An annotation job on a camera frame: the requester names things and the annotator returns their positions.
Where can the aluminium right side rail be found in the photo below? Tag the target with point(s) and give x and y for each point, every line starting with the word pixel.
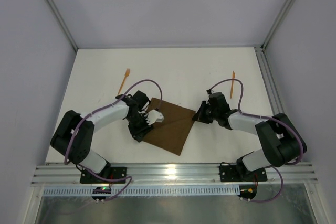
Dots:
pixel 275 103

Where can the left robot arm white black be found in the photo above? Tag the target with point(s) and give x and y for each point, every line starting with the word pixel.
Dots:
pixel 74 134

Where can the aluminium corner post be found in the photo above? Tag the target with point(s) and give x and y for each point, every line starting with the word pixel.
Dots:
pixel 62 24
pixel 284 10

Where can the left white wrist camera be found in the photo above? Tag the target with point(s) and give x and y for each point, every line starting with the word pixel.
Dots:
pixel 154 116

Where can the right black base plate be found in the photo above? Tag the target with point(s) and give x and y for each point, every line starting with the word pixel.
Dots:
pixel 238 173

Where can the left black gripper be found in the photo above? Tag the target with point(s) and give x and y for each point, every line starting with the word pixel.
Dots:
pixel 140 131

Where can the small controller board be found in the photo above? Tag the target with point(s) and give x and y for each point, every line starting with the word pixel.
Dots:
pixel 247 193
pixel 100 194

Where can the aluminium front rail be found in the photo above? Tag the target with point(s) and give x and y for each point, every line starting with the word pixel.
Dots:
pixel 165 174

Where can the right small controller board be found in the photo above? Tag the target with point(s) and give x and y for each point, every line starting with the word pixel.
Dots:
pixel 247 193

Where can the left small controller board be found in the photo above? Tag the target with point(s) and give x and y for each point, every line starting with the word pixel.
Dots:
pixel 100 194

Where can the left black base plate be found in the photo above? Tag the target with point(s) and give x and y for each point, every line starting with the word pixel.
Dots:
pixel 117 174

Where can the brown cloth napkin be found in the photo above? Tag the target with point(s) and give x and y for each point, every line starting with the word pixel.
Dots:
pixel 172 133

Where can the aluminium rail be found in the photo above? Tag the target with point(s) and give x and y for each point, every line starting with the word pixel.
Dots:
pixel 275 103
pixel 165 174

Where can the orange plastic fork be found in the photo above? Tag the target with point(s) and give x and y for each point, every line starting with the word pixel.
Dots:
pixel 126 74

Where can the slotted grey cable duct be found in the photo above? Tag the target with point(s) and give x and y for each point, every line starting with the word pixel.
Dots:
pixel 151 191

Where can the left aluminium corner post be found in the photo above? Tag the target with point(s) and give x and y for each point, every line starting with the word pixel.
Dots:
pixel 62 24

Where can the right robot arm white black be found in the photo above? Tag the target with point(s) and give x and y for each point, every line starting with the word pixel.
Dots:
pixel 237 120

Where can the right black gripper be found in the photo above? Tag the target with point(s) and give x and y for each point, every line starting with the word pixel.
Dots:
pixel 203 112

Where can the right aluminium corner post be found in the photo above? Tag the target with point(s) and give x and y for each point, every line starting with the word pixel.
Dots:
pixel 284 10

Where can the orange plastic knife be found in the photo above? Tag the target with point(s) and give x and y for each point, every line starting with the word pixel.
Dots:
pixel 232 85

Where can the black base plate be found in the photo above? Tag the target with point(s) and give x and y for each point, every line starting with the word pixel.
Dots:
pixel 238 173
pixel 117 174

